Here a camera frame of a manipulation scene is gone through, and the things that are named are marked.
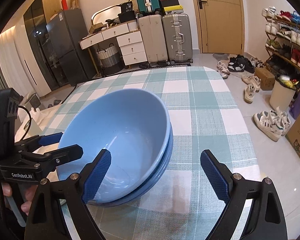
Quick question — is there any small brown cardboard box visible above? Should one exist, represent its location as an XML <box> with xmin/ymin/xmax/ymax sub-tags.
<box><xmin>255</xmin><ymin>68</ymin><xmax>275</xmax><ymax>90</ymax></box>

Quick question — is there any medium blue bowl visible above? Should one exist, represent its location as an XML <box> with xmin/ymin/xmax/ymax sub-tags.
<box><xmin>88</xmin><ymin>127</ymin><xmax>173</xmax><ymax>207</ymax></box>

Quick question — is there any white drawer dresser desk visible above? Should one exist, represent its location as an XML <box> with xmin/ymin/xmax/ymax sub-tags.
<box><xmin>79</xmin><ymin>20</ymin><xmax>148</xmax><ymax>66</ymax></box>

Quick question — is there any woven laundry basket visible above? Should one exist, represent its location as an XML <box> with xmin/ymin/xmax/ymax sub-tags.
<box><xmin>97</xmin><ymin>43</ymin><xmax>124</xmax><ymax>75</ymax></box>

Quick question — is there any green white checked tablecloth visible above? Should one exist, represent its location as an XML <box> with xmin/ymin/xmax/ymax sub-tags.
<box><xmin>41</xmin><ymin>67</ymin><xmax>260</xmax><ymax>239</ymax></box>

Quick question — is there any beige suitcase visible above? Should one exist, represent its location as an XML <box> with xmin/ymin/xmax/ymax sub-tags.
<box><xmin>138</xmin><ymin>15</ymin><xmax>168</xmax><ymax>63</ymax></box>

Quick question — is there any white plastic bag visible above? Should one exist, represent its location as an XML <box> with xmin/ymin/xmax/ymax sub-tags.
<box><xmin>14</xmin><ymin>106</ymin><xmax>60</xmax><ymax>141</ymax></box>

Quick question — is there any light blue large bowl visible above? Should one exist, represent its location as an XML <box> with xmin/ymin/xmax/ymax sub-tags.
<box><xmin>57</xmin><ymin>88</ymin><xmax>171</xmax><ymax>203</ymax></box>

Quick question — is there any dark glass cabinet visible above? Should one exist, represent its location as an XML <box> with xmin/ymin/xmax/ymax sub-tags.
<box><xmin>23</xmin><ymin>0</ymin><xmax>68</xmax><ymax>91</ymax></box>

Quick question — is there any white trash bin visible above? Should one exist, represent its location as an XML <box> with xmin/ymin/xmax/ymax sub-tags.
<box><xmin>269</xmin><ymin>77</ymin><xmax>296</xmax><ymax>111</ymax></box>

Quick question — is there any stack of shoe boxes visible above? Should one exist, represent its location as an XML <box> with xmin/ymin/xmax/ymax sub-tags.
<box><xmin>159</xmin><ymin>0</ymin><xmax>184</xmax><ymax>16</ymax></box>

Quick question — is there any wooden door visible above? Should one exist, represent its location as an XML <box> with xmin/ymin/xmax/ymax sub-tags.
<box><xmin>193</xmin><ymin>0</ymin><xmax>244</xmax><ymax>54</ymax></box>

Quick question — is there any person's left hand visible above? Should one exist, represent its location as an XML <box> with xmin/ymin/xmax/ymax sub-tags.
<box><xmin>1</xmin><ymin>183</ymin><xmax>38</xmax><ymax>216</ymax></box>

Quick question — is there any white green sneaker pair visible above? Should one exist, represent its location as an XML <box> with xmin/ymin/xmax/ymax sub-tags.
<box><xmin>253</xmin><ymin>107</ymin><xmax>291</xmax><ymax>141</ymax></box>

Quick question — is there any oval mirror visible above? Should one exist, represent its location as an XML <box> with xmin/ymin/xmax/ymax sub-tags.
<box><xmin>91</xmin><ymin>4</ymin><xmax>121</xmax><ymax>25</ymax></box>

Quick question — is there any wooden shoe rack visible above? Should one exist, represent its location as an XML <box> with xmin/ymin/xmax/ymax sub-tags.
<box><xmin>263</xmin><ymin>16</ymin><xmax>300</xmax><ymax>77</ymax></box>

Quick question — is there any silver aluminium suitcase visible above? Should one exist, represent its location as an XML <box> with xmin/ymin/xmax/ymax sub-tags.
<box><xmin>162</xmin><ymin>13</ymin><xmax>193</xmax><ymax>64</ymax></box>

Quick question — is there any black refrigerator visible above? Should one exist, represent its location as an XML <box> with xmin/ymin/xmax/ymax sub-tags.
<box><xmin>46</xmin><ymin>9</ymin><xmax>97</xmax><ymax>86</ymax></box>

